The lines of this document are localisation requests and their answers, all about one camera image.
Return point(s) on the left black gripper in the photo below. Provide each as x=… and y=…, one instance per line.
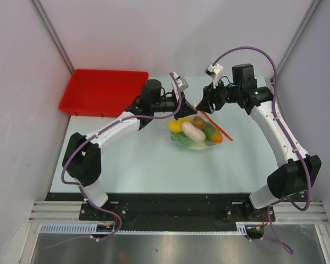
x=185, y=109

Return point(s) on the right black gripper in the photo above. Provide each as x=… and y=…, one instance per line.
x=210, y=97

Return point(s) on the clear zip top bag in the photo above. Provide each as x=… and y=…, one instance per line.
x=211, y=124

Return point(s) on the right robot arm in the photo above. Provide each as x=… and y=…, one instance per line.
x=297, y=169

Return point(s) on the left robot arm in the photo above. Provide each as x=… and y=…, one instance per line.
x=83, y=156

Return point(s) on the brown fake kiwi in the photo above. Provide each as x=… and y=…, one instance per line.
x=198, y=122

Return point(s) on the yellow fake lemon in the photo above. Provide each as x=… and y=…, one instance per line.
x=176, y=125

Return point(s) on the green fake lettuce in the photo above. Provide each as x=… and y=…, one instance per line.
x=184, y=141

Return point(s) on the orange green fake mango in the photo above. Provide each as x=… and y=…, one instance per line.
x=214, y=135

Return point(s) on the red plastic tray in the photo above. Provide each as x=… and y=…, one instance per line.
x=101, y=93

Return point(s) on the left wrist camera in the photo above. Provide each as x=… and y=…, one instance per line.
x=178, y=82

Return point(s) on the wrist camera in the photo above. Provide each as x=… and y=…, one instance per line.
x=178, y=82
x=215, y=71

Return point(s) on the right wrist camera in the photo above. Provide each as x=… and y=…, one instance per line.
x=215, y=71

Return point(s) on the aluminium frame rail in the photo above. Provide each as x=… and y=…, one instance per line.
x=55, y=212

